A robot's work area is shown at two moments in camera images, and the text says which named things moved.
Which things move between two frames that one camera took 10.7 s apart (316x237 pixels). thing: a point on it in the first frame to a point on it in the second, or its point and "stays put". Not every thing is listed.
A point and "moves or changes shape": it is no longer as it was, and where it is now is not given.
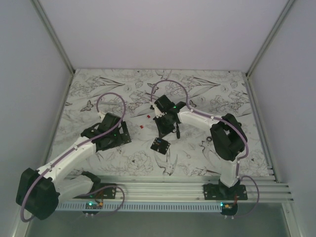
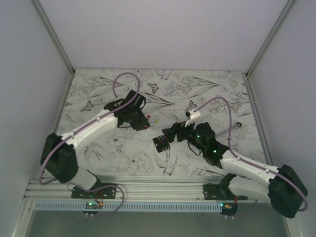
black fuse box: [160, 145] moves or changes shape
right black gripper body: [164, 127] to [189, 135]
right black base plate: [213, 191] stays put
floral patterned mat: [95, 94] stays put
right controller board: [228, 208] stays put
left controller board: [93, 205] stays put
